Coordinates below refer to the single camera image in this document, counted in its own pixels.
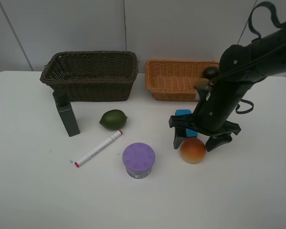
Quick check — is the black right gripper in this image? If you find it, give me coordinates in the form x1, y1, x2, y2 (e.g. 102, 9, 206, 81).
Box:
169, 83, 241, 152

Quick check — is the blue whiteboard eraser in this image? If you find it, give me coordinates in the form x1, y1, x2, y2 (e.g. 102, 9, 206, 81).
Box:
175, 109, 198, 137

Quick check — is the red orange peach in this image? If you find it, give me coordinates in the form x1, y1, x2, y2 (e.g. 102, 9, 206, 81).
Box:
179, 137, 206, 164

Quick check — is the brown kiwi fruit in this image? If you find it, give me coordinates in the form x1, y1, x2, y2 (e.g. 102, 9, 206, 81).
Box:
194, 78, 213, 91

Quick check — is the purple lidded round container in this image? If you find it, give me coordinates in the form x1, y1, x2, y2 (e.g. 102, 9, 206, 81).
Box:
122, 143, 155, 179

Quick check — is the dark green avocado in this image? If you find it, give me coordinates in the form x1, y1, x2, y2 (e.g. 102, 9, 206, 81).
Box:
203, 66, 219, 80

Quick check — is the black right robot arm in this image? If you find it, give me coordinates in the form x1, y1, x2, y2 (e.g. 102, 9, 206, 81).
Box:
169, 22, 286, 152

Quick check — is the orange wicker basket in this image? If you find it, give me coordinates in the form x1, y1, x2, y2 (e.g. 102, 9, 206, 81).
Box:
145, 60, 219, 102

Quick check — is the green lime fruit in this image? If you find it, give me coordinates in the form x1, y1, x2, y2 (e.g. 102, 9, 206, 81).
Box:
99, 109, 128, 130

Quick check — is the white marker with red caps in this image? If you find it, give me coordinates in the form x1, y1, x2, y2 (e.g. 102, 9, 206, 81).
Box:
74, 130, 123, 167

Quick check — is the dark brown wicker basket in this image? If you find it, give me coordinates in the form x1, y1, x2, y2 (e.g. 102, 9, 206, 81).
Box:
40, 51, 138, 102

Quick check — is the dark green square bottle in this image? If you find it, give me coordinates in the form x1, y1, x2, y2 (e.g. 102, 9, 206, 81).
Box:
52, 89, 80, 137

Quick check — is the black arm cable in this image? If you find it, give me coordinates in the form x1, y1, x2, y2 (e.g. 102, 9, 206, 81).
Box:
235, 1, 286, 114

